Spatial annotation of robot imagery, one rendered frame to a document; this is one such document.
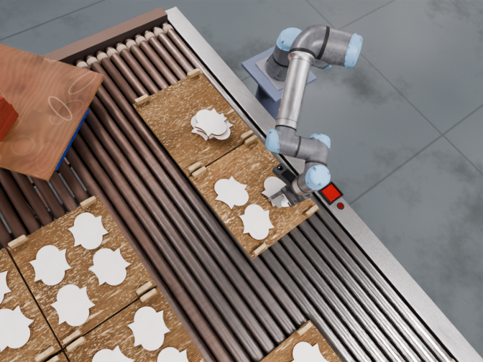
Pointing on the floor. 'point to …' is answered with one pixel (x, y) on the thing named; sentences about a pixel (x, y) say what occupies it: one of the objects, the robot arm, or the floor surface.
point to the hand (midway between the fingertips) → (278, 191)
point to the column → (264, 94)
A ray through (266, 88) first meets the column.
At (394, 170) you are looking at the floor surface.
